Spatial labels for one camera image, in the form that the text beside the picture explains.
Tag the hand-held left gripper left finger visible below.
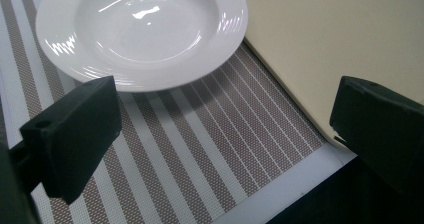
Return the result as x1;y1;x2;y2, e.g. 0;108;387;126
9;76;123;206

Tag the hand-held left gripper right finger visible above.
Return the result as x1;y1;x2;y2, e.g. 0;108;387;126
329;75;424;198

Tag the cream cutting board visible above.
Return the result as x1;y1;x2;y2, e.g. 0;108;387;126
238;0;424;149

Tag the white deep plate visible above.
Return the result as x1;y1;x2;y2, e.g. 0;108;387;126
35;0;249;93

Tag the striped woven placemat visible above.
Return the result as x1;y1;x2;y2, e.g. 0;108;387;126
0;0;326;224

